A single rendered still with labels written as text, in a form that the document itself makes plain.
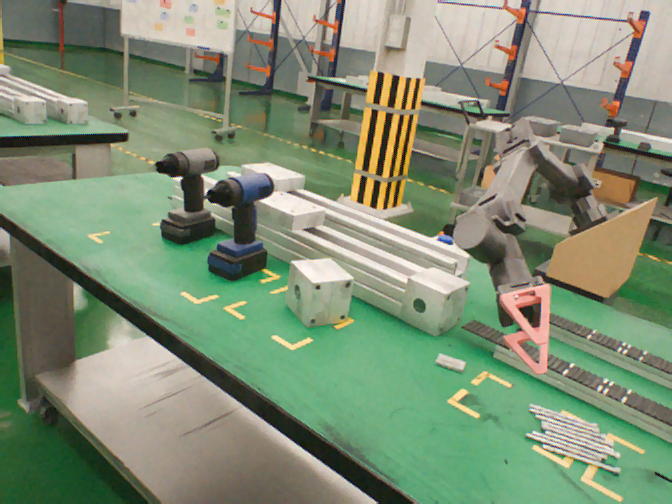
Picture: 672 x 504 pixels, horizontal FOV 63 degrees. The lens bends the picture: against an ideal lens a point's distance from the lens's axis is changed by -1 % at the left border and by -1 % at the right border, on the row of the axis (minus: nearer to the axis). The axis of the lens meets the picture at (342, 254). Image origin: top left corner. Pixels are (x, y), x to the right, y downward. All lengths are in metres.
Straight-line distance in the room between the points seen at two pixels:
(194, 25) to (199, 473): 5.81
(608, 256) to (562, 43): 7.69
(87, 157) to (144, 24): 4.67
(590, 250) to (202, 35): 5.75
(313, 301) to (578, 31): 8.29
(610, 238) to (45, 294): 1.56
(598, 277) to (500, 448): 0.79
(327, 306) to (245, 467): 0.65
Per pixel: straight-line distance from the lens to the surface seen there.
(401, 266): 1.21
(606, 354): 1.25
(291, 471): 1.58
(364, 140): 4.58
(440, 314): 1.10
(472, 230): 0.83
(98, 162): 2.72
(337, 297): 1.06
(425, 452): 0.83
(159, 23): 7.12
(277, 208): 1.32
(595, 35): 9.03
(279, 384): 0.90
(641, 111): 8.78
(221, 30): 6.68
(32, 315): 1.85
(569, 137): 4.14
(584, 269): 1.58
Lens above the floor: 1.30
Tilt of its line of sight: 21 degrees down
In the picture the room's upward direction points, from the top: 9 degrees clockwise
